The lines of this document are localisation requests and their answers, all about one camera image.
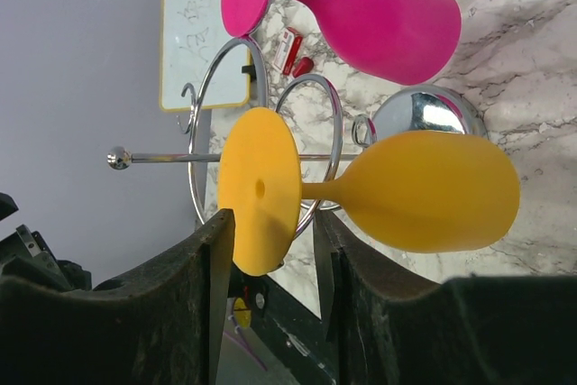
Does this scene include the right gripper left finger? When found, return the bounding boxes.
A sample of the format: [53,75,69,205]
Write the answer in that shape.
[1,210,234,384]

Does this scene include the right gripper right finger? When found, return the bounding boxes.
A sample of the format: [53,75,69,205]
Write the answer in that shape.
[314,212,576,384]

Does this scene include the yellow wine glass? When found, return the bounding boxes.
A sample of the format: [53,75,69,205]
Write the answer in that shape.
[218,107,520,276]

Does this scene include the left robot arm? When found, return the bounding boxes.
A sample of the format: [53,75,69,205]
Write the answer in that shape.
[0,225,92,292]

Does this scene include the chrome wine glass rack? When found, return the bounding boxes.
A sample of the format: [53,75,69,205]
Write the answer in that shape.
[107,37,488,224]

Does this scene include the pink wine glass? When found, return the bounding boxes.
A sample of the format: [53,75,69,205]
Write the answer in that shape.
[221,0,462,86]

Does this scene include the red white eraser box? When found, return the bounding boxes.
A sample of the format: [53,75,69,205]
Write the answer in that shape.
[272,27,303,76]

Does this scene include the small whiteboard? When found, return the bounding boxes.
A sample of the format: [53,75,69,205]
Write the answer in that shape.
[160,0,250,112]

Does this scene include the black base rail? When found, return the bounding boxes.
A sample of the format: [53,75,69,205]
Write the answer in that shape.
[228,268,338,384]

